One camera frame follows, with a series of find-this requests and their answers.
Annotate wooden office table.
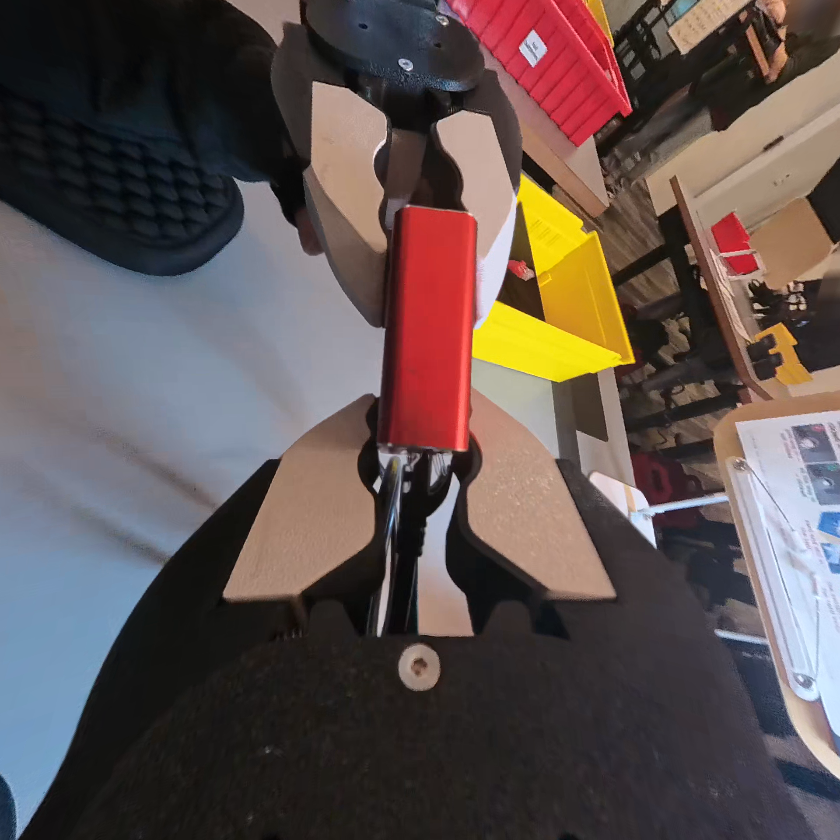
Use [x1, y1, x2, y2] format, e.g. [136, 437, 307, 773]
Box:
[669, 174, 840, 403]

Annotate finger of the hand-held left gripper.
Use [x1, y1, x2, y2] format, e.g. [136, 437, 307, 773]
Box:
[433, 108, 521, 329]
[303, 80, 431, 329]

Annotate small yellow bin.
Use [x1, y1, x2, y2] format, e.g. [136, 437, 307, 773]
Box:
[753, 322, 815, 387]

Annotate black ethernet cable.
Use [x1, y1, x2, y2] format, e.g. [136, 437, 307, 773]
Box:
[366, 449, 460, 636]

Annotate red ethernet splitter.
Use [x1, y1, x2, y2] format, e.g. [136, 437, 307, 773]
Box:
[376, 205, 478, 454]

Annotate red ribbed crate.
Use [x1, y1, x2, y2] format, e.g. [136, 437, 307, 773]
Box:
[445, 0, 633, 147]

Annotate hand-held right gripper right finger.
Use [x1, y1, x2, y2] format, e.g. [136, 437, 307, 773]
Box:
[446, 387, 618, 637]

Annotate small red bin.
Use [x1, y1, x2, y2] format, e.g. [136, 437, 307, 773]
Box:
[710, 212, 763, 277]

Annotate yellow plastic bin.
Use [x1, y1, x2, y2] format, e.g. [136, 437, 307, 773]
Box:
[472, 172, 636, 383]

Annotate document stand with black sheet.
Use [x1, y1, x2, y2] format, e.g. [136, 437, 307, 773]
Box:
[748, 197, 840, 290]

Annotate printed instruction sheet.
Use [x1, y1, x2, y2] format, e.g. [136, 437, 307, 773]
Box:
[735, 410, 840, 664]

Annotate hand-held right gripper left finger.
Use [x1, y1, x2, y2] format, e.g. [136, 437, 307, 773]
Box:
[223, 394, 388, 634]

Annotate person's left hand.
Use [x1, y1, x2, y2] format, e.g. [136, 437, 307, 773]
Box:
[297, 209, 327, 257]

